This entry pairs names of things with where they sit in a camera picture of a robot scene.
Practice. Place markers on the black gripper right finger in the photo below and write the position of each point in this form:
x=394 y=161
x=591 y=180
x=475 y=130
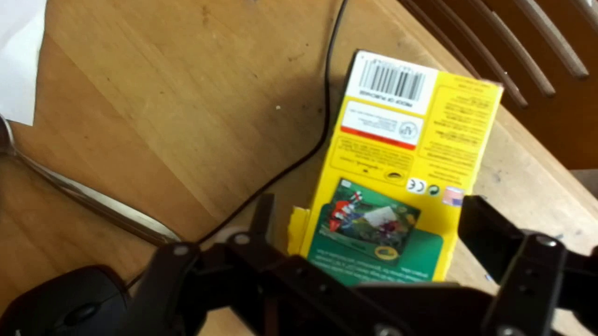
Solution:
x=488 y=236

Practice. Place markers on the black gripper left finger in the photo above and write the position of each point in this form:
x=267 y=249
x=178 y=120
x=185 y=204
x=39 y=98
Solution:
x=264 y=217

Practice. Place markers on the yellow green crayon box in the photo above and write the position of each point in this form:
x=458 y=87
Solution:
x=385 y=156

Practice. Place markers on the wooden roll-top desk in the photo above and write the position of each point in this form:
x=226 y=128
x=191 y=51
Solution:
x=155 y=124

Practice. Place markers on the metal spoon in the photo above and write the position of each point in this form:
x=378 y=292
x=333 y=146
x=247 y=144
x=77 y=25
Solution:
x=93 y=199

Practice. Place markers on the black computer mouse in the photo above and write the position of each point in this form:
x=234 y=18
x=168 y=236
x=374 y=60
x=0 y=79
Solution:
x=67 y=305

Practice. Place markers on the white paper sheet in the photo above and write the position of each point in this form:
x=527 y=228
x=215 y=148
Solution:
x=19 y=57

